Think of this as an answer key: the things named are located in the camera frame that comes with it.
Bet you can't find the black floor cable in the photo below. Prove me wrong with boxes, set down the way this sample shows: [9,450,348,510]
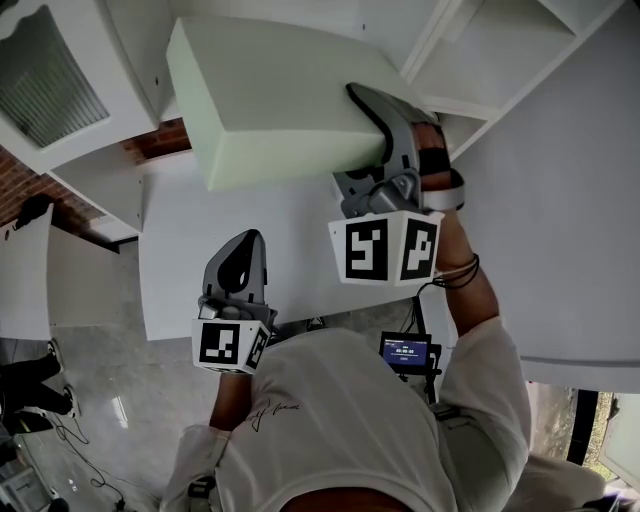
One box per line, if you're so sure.
[47,412,132,507]

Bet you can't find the person's right hand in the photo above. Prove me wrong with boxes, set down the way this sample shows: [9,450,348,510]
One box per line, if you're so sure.
[411,119,454,190]

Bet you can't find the person's left forearm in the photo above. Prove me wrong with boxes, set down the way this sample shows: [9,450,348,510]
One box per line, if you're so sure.
[208,370,257,432]

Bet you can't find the white foam object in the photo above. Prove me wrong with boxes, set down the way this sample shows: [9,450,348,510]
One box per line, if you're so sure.
[165,16,414,192]

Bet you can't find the black bag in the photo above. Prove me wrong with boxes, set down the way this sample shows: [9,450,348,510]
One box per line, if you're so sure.
[12,193,56,232]

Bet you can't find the small black screen device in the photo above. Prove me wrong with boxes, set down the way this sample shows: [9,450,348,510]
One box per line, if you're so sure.
[377,330,443,377]

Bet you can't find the person's white shirt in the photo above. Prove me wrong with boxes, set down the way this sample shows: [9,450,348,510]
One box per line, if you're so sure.
[159,313,607,512]

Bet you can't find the person's right forearm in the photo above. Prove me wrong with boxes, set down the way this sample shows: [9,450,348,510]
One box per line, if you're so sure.
[433,208,502,347]

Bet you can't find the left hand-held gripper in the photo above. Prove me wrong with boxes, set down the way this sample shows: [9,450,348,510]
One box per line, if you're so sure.
[190,228,279,376]

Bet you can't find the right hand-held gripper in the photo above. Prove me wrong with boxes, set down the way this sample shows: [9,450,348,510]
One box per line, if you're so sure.
[327,82,467,289]

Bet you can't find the white side cabinet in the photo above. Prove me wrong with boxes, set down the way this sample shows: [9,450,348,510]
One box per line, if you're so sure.
[0,204,124,342]

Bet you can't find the white cabinet with glass door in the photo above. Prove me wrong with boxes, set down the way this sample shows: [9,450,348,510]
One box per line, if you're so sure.
[0,0,169,176]

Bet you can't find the black wrist bands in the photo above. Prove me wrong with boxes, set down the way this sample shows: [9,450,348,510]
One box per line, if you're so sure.
[432,252,482,291]

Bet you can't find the white shelf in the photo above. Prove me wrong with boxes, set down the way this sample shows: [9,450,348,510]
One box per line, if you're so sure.
[398,0,621,162]

